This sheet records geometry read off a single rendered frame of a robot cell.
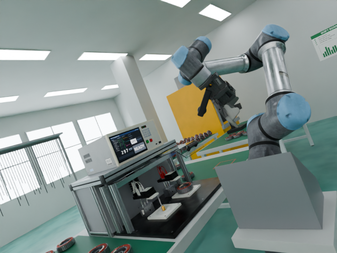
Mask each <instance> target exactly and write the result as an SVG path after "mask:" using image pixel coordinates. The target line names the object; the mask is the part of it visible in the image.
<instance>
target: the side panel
mask: <svg viewBox="0 0 337 253"><path fill-rule="evenodd" d="M71 193H72V195H73V198H74V200H75V203H76V205H77V208H78V210H79V212H80V215H81V217H82V220H83V222H84V225H85V227H86V230H87V232H88V235H89V236H97V237H111V238H113V236H115V232H114V233H112V232H111V229H110V227H109V224H108V222H107V220H106V217H105V215H104V212H103V210H102V207H101V205H100V202H99V200H98V197H97V195H96V192H95V190H94V188H93V186H91V187H87V188H83V189H78V190H74V191H71Z"/></svg>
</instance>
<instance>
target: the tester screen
mask: <svg viewBox="0 0 337 253"><path fill-rule="evenodd" d="M139 136H141V134H140V131H139V129H135V130H132V131H129V132H126V133H123V134H121V135H118V136H115V137H112V138H110V140H111V142H112V145H113V147H114V150H115V152H116V155H117V157H118V160H119V157H122V156H124V155H126V154H128V153H130V152H134V154H132V155H130V156H128V157H126V158H123V159H121V160H119V162H121V161H123V160H125V159H127V158H129V157H131V156H133V155H135V154H138V153H140V152H142V151H144V150H146V149H144V150H142V151H140V152H138V153H135V151H134V149H133V147H132V146H135V145H137V144H139V143H142V142H143V140H142V141H139V142H137V143H135V144H131V141H130V140H132V139H134V138H137V137H139ZM127 148H128V150H129V152H128V153H125V154H123V155H122V154H121V151H123V150H125V149H127Z"/></svg>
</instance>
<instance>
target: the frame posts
mask: <svg viewBox="0 0 337 253"><path fill-rule="evenodd" d="M176 157H177V159H178V162H179V164H180V167H181V169H182V171H183V174H184V176H185V179H186V181H187V182H191V181H192V180H191V177H190V175H189V172H188V170H187V167H186V165H185V162H184V160H183V158H182V155H180V154H179V153H177V154H176ZM167 160H168V162H169V165H170V167H171V170H172V171H176V172H177V174H178V176H179V173H178V171H177V169H176V166H175V164H174V161H173V159H172V157H170V158H168V159H167ZM176 182H177V184H180V182H179V180H178V179H177V180H176ZM108 187H109V189H110V192H111V194H112V196H113V199H114V201H115V204H116V206H117V209H118V211H119V214H120V216H121V219H122V221H123V224H124V226H125V228H126V231H127V233H132V231H134V228H133V225H132V223H131V220H130V218H129V215H128V213H127V210H126V208H125V206H124V203H123V201H122V198H121V196H120V193H119V191H118V188H117V186H116V183H115V182H113V183H111V184H109V185H108ZM99 189H100V192H101V194H102V197H103V199H104V202H105V204H106V207H107V209H108V212H109V214H110V217H111V219H112V221H113V224H114V226H115V229H116V231H117V233H121V232H122V231H123V230H124V229H123V227H122V224H121V222H120V219H119V217H118V214H117V212H116V209H115V207H114V204H113V202H112V199H111V197H110V195H109V192H108V190H107V189H106V188H105V187H104V185H102V186H100V187H99Z"/></svg>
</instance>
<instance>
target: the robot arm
mask: <svg viewBox="0 0 337 253"><path fill-rule="evenodd" d="M288 39H289V33H288V32H287V31H286V30H285V29H284V28H282V27H280V26H278V25H275V24H267V25H266V26H265V27H264V29H263V30H262V31H261V33H260V34H259V36H258V37H257V38H256V40H255V41H254V43H253V44H252V45H251V47H250V48H249V50H248V51H247V52H246V53H244V54H240V55H238V56H237V57H232V58H224V59H217V60H210V61H204V59H205V57H206V55H207V54H209V52H210V50H211V48H212V43H211V41H210V40H209V39H208V38H207V37H205V36H200V37H198V38H197V39H195V40H194V41H193V42H192V43H191V45H190V46H189V47H188V48H186V47H185V46H181V47H180V48H179V49H178V50H177V51H176V52H175V53H174V54H173V56H172V57H171V62H172V63H173V64H174V65H175V66H176V68H177V69H178V70H179V71H180V72H179V75H178V80H179V82H180V83H181V84H183V85H191V84H192V83H193V84H194V85H195V86H196V87H198V88H199V89H200V90H203V89H204V88H206V90H205V93H204V96H203V99H202V102H201V105H200V106H199V107H198V116H201V117H203V116H204V114H205V113H206V111H207V109H206V107H207V104H208V101H209V100H211V102H212V103H213V104H214V106H215V107H216V108H217V110H218V111H219V112H220V114H221V115H222V116H223V117H224V118H225V119H226V120H227V121H228V122H229V123H230V124H231V125H233V126H235V127H238V125H237V124H236V122H235V121H234V119H235V117H236V116H237V115H238V114H239V112H240V110H239V108H238V107H234V104H235V103H236V102H237V101H238V99H239V97H237V96H236V93H235V91H236V90H235V89H234V88H233V87H232V86H231V85H230V84H229V83H228V82H227V81H224V80H223V79H222V78H221V77H220V76H219V75H225V74H231V73H236V72H239V73H241V74H243V73H248V72H251V71H254V70H257V69H259V68H261V67H263V68H264V74H265V80H266V86H267V91H268V97H267V99H266V101H265V105H266V112H263V113H259V114H258V115H257V114H255V115H254V116H252V117H251V118H249V120H248V122H247V128H246V130H247V136H248V146H249V156H248V160H252V159H257V158H262V157H266V156H271V155H276V154H281V153H282V152H281V149H280V144H279V140H281V139H282V138H284V137H285V136H287V135H289V134H290V133H292V132H293V131H295V130H297V129H299V128H301V127H302V126H303V125H304V124H305V123H307V122H308V121H309V119H310V117H311V108H310V105H309V103H308V102H307V101H305V98H304V97H303V96H301V95H299V94H297V93H296V92H294V91H292V87H291V83H290V79H289V75H288V71H287V67H286V63H285V59H284V54H285V52H286V46H285V42H286V41H287V40H288ZM210 84H211V85H210Z"/></svg>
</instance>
